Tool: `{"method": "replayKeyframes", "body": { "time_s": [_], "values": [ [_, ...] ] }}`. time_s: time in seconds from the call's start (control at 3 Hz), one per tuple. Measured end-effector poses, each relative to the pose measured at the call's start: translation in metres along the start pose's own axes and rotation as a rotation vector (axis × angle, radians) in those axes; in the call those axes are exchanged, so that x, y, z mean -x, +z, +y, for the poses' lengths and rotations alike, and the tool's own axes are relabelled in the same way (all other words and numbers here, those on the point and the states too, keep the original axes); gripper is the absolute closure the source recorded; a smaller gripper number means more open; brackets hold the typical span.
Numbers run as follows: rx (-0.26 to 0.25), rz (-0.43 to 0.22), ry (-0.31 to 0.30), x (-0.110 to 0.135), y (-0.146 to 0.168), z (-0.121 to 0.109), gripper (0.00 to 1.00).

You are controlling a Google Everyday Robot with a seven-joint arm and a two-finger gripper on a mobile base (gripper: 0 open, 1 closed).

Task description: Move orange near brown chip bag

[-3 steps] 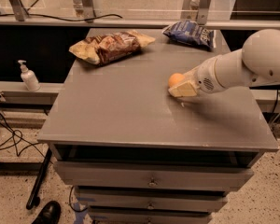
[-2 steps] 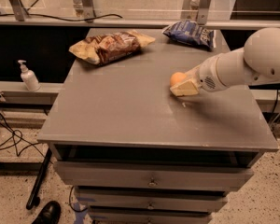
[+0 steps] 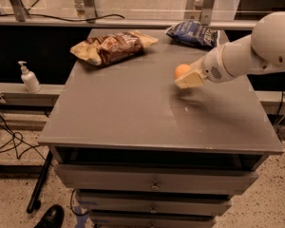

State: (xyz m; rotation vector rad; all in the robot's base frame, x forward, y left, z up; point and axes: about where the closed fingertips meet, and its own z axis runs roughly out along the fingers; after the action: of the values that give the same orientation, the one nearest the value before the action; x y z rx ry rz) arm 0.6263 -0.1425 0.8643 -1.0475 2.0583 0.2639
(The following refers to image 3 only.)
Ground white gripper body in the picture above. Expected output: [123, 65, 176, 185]
[201, 46, 234, 83]

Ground bottom grey drawer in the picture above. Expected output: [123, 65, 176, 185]
[90, 210, 215, 228]

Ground orange fruit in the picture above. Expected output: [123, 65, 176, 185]
[174, 64, 191, 79]

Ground grey drawer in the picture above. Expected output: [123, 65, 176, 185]
[76, 190, 232, 217]
[55, 164, 257, 195]
[90, 210, 215, 228]

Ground white pump bottle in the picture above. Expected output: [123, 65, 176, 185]
[18, 61, 41, 93]

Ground brown chip bag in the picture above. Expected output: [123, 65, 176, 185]
[70, 30, 158, 67]

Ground black metal leg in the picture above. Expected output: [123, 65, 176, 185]
[27, 152, 53, 214]

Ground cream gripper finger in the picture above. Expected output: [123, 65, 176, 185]
[190, 58, 203, 71]
[175, 71, 205, 88]

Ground black shoe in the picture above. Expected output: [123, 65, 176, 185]
[34, 204, 65, 228]

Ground blue chip bag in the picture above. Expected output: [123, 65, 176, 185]
[165, 20, 219, 48]

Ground black cable on ledge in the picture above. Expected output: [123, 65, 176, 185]
[0, 13, 125, 23]

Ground middle grey drawer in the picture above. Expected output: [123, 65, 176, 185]
[76, 190, 232, 217]

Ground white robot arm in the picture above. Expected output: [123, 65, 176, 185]
[175, 11, 285, 88]

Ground top grey drawer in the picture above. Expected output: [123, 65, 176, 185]
[55, 164, 257, 195]

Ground grey drawer cabinet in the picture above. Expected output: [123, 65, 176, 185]
[37, 28, 285, 228]

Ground black floor cables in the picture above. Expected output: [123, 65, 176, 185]
[0, 93, 47, 161]

